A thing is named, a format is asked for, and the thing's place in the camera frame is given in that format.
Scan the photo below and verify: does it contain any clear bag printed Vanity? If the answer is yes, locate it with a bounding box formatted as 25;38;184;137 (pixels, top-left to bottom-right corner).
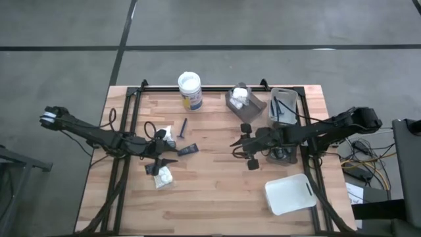
229;87;249;110

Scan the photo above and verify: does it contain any black power brick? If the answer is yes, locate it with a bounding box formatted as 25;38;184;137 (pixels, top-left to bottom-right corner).
343;164;374;181

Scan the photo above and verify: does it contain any white plastic bin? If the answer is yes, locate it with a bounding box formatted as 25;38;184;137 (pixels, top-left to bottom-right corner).
264;173;318;217

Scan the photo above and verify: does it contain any black aluminium table frame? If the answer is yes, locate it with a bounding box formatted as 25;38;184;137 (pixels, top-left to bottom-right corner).
77;78;355;237

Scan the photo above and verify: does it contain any white paper sheet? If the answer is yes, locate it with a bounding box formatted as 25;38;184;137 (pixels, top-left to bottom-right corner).
345;182;365;205

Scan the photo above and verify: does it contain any grey metal stand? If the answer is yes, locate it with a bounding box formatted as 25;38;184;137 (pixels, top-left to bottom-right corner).
0;141;53;237

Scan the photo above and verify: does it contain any dark smoky plastic bin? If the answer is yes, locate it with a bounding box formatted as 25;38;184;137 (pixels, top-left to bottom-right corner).
268;126;303;166

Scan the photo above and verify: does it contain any small grey translucent bin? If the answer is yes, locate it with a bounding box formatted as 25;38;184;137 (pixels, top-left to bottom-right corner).
224;82;268;124

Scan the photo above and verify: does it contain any small black rectangular device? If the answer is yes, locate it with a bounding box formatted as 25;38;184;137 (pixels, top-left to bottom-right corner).
176;142;200;157

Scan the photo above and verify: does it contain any clear bag of cotton swabs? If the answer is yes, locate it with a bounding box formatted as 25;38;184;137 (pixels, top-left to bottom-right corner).
162;124;178;148

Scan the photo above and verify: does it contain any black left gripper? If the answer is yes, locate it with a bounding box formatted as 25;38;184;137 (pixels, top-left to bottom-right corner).
143;128;180;177

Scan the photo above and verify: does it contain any yellow cable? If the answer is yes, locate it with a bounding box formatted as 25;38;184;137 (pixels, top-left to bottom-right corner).
340;151;398;192

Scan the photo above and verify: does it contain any clear bag of cotton pads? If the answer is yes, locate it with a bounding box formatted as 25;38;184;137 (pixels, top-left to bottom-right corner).
152;165;174;190

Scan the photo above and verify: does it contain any white Lysol wipes canister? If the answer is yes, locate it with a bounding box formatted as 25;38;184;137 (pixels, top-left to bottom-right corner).
177;70;204;112

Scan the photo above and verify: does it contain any clear plastic bin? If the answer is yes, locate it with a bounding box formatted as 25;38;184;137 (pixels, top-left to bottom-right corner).
268;87;299;128

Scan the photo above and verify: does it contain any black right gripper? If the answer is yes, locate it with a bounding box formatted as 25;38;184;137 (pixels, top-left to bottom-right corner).
229;122;284;171

